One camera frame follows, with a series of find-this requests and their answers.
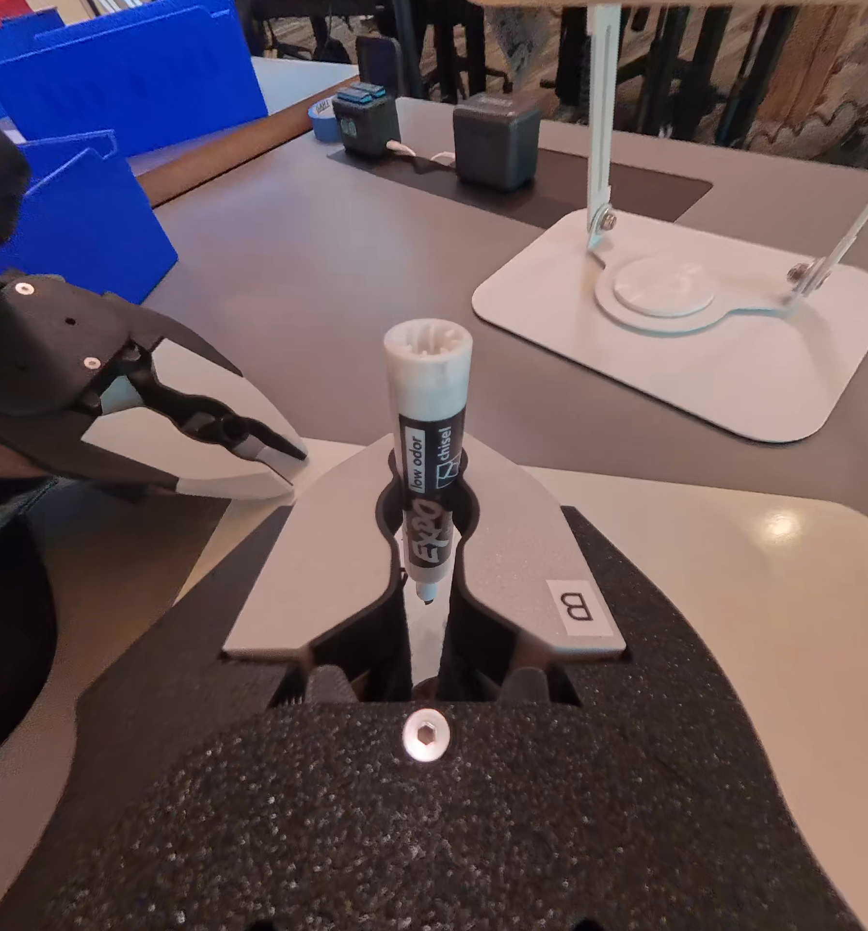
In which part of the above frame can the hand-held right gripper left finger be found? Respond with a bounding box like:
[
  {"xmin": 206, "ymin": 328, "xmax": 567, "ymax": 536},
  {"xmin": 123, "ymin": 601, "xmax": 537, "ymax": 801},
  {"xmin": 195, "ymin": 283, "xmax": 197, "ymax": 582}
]
[{"xmin": 222, "ymin": 434, "xmax": 415, "ymax": 703}]

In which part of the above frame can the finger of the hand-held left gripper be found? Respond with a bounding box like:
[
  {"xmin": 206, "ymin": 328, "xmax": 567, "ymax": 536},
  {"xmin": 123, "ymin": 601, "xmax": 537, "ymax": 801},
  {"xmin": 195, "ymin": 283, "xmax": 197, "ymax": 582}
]
[
  {"xmin": 125, "ymin": 338, "xmax": 310, "ymax": 463},
  {"xmin": 81, "ymin": 396, "xmax": 297, "ymax": 503}
]

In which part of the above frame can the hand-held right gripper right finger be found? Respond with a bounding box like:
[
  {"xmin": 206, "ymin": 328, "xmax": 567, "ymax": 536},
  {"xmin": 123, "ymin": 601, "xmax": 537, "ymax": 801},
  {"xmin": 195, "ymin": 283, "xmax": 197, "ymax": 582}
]
[{"xmin": 437, "ymin": 434, "xmax": 630, "ymax": 703}]

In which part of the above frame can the black dry-erase marker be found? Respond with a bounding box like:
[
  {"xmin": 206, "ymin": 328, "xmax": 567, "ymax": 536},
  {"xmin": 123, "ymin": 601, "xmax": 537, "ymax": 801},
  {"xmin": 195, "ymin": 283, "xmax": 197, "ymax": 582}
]
[{"xmin": 383, "ymin": 319, "xmax": 475, "ymax": 606}]

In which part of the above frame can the small white whiteboard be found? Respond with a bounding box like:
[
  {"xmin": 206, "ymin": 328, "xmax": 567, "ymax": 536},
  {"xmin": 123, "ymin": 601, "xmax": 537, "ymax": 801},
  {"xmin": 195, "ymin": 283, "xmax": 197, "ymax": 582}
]
[{"xmin": 172, "ymin": 436, "xmax": 868, "ymax": 931}]

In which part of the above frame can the white metal stand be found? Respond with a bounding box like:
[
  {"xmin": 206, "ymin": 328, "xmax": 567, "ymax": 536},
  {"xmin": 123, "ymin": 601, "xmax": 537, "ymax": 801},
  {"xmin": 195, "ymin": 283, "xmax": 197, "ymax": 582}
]
[{"xmin": 472, "ymin": 0, "xmax": 868, "ymax": 445}]

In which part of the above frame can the black battery charger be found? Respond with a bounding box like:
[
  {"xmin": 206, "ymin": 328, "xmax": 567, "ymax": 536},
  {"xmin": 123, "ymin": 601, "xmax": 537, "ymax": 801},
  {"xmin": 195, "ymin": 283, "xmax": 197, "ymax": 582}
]
[{"xmin": 332, "ymin": 81, "xmax": 403, "ymax": 158}]

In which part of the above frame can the wood-edged table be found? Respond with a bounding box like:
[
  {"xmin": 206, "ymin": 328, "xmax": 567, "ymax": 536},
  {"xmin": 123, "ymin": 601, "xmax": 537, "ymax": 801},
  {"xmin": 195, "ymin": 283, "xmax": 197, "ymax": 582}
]
[{"xmin": 125, "ymin": 54, "xmax": 364, "ymax": 209}]

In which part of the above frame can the dark grey cube box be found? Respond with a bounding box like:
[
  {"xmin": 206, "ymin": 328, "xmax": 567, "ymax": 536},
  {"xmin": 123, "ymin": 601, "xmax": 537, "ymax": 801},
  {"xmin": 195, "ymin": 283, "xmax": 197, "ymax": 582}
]
[{"xmin": 452, "ymin": 92, "xmax": 541, "ymax": 192}]

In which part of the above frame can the dark upright device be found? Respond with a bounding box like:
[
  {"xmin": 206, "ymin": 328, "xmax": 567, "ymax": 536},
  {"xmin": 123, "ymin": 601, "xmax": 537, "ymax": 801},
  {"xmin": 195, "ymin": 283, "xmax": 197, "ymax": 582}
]
[{"xmin": 356, "ymin": 35, "xmax": 406, "ymax": 99}]

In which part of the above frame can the black desk mat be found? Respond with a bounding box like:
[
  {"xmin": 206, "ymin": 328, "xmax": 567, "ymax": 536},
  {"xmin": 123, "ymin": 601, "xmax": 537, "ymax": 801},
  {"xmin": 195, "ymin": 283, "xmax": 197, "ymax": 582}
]
[{"xmin": 328, "ymin": 142, "xmax": 713, "ymax": 228}]

